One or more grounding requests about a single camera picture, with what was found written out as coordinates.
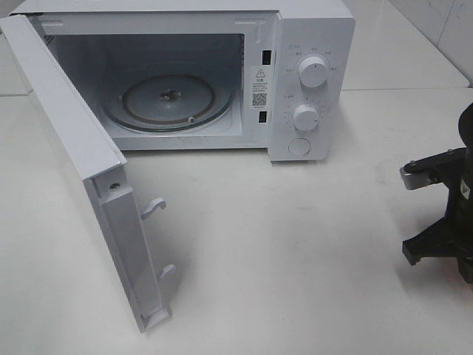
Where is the lower white timer knob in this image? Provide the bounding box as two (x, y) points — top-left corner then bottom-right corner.
(293, 104), (320, 132)

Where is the white microwave oven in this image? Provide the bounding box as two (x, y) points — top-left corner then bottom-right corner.
(7, 1), (355, 161)

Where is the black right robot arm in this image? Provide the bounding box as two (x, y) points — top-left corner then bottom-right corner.
(400, 106), (472, 284)

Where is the round white door button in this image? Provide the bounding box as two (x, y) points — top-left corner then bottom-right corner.
(287, 138), (311, 157)

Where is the glass microwave turntable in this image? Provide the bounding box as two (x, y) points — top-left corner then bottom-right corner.
(101, 73), (235, 132)

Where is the upper white power knob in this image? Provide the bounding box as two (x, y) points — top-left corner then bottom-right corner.
(297, 53), (329, 88)

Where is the white microwave door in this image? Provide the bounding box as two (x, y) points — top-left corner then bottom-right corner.
(1, 15), (175, 332)

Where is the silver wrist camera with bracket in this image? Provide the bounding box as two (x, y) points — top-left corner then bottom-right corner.
(400, 148), (466, 190)

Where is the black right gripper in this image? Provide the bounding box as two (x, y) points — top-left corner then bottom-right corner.
(402, 158), (473, 284)

